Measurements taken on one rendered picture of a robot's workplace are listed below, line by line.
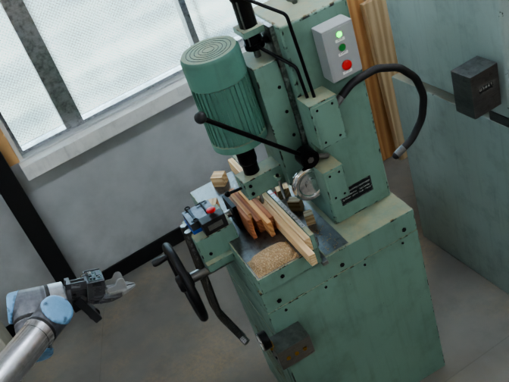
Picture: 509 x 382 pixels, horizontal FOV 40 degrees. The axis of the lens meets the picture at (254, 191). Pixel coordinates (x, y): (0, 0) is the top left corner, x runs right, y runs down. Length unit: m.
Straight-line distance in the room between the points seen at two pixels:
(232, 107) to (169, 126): 1.59
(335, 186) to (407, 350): 0.82
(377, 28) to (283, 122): 1.57
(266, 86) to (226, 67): 0.16
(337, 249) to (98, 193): 1.66
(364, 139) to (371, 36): 1.41
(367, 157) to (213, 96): 0.57
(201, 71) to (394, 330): 1.20
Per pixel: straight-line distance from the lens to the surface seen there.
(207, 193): 2.52
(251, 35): 2.02
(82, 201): 3.59
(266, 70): 2.04
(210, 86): 1.98
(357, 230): 2.30
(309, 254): 2.05
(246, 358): 3.14
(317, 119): 2.02
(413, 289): 2.54
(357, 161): 2.27
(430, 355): 2.82
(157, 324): 3.48
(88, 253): 3.73
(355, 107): 2.18
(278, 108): 2.10
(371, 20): 3.58
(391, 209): 2.35
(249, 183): 2.20
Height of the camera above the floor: 2.28
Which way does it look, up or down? 34 degrees down
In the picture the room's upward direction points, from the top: 20 degrees counter-clockwise
